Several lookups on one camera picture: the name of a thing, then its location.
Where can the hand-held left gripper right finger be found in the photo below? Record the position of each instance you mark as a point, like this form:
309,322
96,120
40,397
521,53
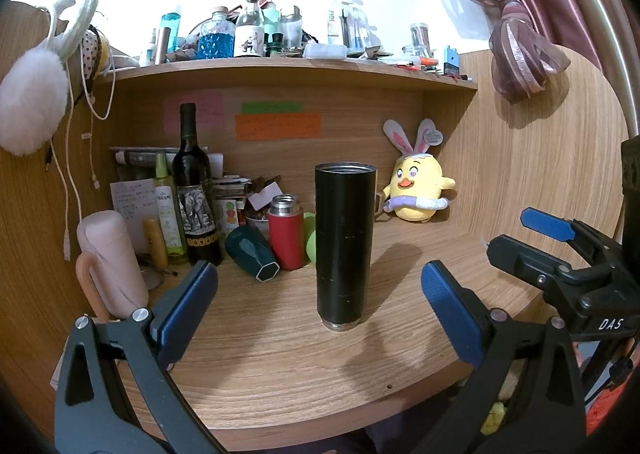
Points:
450,314

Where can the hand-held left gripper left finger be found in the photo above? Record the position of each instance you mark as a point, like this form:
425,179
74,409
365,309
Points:
184,306

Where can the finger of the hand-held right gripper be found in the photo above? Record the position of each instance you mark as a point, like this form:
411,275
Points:
545,225
522,259

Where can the tall black metal cup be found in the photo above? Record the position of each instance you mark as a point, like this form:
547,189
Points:
345,244

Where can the dark green faceted cup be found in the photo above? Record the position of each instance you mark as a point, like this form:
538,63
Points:
250,251

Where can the yellow tube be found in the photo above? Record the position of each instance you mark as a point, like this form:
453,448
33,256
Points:
156,244

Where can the green spray bottle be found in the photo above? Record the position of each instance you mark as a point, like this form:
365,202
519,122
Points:
169,214

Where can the traffic light card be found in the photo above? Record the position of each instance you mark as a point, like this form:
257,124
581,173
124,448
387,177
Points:
229,216

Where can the white patterned bowl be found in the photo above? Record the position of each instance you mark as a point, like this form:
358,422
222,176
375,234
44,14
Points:
257,223

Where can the small yellow toy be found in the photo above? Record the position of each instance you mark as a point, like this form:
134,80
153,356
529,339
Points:
492,419

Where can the white handwritten paper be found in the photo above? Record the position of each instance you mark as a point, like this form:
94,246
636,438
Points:
132,204

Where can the dark wine bottle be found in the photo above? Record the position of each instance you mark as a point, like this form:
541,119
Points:
192,184

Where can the red thermos flask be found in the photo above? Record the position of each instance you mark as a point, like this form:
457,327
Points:
286,236

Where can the yellow chick plush toy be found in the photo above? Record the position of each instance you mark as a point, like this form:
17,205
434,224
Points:
417,189

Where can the light green round object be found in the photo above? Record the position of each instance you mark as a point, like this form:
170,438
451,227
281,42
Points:
310,239

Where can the blue stamp holder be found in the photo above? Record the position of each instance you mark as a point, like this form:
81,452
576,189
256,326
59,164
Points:
451,62

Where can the pink striped curtain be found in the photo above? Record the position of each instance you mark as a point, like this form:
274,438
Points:
520,34

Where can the pink sticky note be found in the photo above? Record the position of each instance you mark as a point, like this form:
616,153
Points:
200,109

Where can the curved metal pole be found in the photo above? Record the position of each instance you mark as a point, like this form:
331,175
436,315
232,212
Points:
607,34

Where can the orange sticky note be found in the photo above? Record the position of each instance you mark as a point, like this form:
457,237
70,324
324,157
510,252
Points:
277,127

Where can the green sticky note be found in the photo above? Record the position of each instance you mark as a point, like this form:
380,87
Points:
272,108

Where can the clear glass jar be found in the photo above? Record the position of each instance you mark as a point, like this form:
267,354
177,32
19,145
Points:
421,37

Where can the white fluffy headband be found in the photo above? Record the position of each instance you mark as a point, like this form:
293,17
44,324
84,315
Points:
32,99

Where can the wooden shelf board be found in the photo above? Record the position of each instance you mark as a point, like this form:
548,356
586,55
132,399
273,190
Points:
300,74

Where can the polka dot cloth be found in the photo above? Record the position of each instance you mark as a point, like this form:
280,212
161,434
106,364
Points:
91,54

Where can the blue bead glass bottle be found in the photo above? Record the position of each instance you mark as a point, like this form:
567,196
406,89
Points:
215,39

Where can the teal plastic bottle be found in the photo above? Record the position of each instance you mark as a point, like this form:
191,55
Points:
171,32

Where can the white plastic box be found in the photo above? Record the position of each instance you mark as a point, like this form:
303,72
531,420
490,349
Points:
325,51

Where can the clear labelled glass bottle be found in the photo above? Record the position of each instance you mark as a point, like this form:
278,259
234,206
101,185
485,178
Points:
250,32

